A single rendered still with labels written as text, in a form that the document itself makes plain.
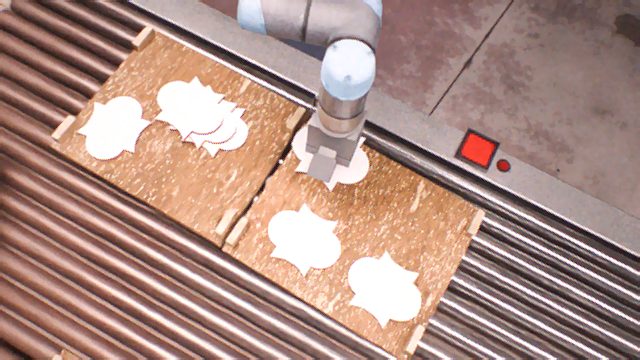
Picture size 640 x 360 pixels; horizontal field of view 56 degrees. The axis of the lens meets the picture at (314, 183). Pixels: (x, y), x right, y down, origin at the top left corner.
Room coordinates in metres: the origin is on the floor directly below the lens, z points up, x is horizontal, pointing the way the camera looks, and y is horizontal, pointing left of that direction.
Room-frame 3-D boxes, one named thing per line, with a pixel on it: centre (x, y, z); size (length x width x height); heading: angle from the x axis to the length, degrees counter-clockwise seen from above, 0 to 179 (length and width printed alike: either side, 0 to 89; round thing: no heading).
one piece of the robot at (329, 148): (0.48, -0.01, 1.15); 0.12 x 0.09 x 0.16; 167
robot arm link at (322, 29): (0.61, -0.01, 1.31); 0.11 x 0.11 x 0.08; 88
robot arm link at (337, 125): (0.50, -0.02, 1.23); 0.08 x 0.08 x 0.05
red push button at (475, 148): (0.64, -0.34, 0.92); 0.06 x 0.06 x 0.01; 70
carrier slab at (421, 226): (0.41, -0.10, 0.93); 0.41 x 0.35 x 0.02; 68
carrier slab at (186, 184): (0.57, 0.29, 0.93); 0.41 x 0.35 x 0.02; 69
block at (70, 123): (0.51, 0.52, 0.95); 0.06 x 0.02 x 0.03; 159
